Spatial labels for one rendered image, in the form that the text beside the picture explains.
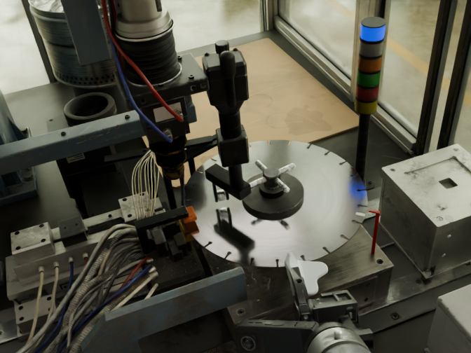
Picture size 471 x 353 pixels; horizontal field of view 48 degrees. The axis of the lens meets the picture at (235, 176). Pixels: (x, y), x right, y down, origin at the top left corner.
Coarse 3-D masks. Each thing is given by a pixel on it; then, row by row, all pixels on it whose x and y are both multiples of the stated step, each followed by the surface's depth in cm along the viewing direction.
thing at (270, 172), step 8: (256, 160) 95; (264, 168) 93; (272, 168) 92; (288, 168) 93; (264, 176) 91; (272, 176) 91; (256, 184) 91; (264, 184) 93; (272, 184) 92; (280, 184) 90
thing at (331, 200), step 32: (288, 160) 102; (320, 160) 101; (192, 192) 97; (224, 192) 97; (320, 192) 95; (352, 192) 94; (192, 224) 91; (224, 224) 90; (256, 224) 90; (288, 224) 89; (320, 224) 89; (352, 224) 88; (224, 256) 85; (256, 256) 84; (320, 256) 83
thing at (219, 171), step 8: (208, 168) 90; (216, 168) 90; (232, 168) 83; (240, 168) 84; (208, 176) 90; (216, 176) 88; (224, 176) 88; (232, 176) 85; (240, 176) 85; (216, 184) 89; (224, 184) 87; (232, 184) 86; (240, 184) 86; (248, 184) 86; (216, 192) 91; (232, 192) 87; (240, 192) 85; (248, 192) 87; (216, 200) 92
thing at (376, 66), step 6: (360, 60) 102; (366, 60) 101; (372, 60) 100; (378, 60) 101; (360, 66) 102; (366, 66) 101; (372, 66) 101; (378, 66) 102; (366, 72) 102; (372, 72) 102
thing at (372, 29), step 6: (366, 18) 99; (372, 18) 99; (378, 18) 99; (366, 24) 97; (372, 24) 97; (378, 24) 97; (384, 24) 97; (360, 30) 99; (366, 30) 97; (372, 30) 96; (378, 30) 97; (384, 30) 98; (360, 36) 99; (366, 36) 98; (372, 36) 97; (378, 36) 97; (384, 36) 99; (372, 42) 98
